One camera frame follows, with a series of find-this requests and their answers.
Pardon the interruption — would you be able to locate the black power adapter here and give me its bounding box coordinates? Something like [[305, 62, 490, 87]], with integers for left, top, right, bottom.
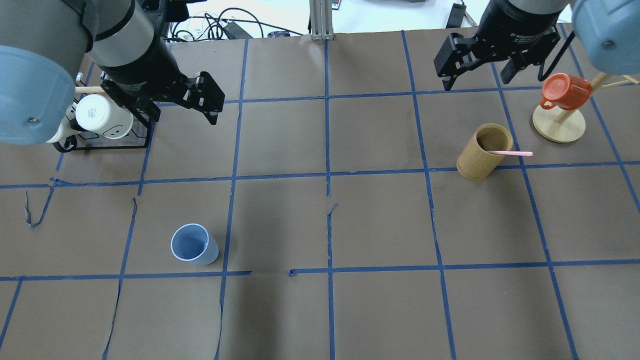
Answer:
[[445, 1, 467, 28]]

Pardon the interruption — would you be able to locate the white mug near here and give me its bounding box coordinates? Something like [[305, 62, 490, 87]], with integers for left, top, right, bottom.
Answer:
[[75, 93, 134, 140]]

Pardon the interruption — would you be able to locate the pink chopstick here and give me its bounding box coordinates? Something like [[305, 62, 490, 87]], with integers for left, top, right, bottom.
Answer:
[[487, 150, 534, 157]]

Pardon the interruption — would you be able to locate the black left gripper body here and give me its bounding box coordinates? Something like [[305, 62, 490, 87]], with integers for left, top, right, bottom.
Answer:
[[100, 39, 195, 109]]

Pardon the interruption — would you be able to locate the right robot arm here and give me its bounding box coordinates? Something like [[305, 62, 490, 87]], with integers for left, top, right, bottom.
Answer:
[[433, 0, 640, 91]]

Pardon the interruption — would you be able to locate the black cable bundle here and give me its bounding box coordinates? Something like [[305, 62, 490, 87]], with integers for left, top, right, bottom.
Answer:
[[167, 7, 306, 43]]

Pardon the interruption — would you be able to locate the light blue plastic cup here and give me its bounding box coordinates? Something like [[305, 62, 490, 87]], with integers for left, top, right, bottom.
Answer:
[[170, 223, 220, 265]]

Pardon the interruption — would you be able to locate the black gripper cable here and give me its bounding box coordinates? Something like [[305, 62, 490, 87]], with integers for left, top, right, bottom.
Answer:
[[537, 30, 576, 82]]

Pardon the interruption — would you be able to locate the orange red mug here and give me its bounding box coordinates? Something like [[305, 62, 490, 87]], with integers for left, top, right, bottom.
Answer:
[[539, 72, 593, 111]]

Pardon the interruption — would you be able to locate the bamboo cylinder holder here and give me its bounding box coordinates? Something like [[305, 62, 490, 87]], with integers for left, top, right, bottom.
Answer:
[[455, 123, 514, 182]]

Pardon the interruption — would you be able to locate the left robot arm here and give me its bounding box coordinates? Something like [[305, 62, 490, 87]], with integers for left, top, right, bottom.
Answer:
[[0, 0, 226, 147]]

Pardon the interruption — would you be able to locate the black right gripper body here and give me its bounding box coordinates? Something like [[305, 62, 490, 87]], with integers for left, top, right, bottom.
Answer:
[[466, 24, 560, 71]]

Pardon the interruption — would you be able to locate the black wire mug rack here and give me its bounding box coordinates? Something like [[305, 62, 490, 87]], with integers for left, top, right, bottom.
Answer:
[[48, 72, 154, 153]]

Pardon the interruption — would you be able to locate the aluminium frame post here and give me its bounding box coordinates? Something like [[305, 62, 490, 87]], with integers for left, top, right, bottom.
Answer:
[[309, 0, 335, 41]]

